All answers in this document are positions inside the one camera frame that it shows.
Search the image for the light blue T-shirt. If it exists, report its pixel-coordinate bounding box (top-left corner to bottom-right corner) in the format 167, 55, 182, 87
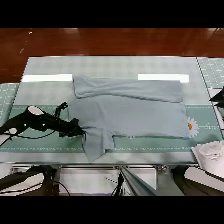
67, 75, 192, 163

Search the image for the silver frame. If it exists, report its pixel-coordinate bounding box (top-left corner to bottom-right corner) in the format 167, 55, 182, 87
0, 161, 224, 197

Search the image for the black cable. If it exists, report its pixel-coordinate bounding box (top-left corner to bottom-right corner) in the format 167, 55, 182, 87
52, 180, 72, 197
111, 171, 126, 197
0, 129, 58, 148

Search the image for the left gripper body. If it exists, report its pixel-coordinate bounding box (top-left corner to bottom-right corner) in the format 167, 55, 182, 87
57, 117, 86, 138

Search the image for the white garment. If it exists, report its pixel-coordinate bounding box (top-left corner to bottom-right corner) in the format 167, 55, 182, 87
191, 139, 224, 172

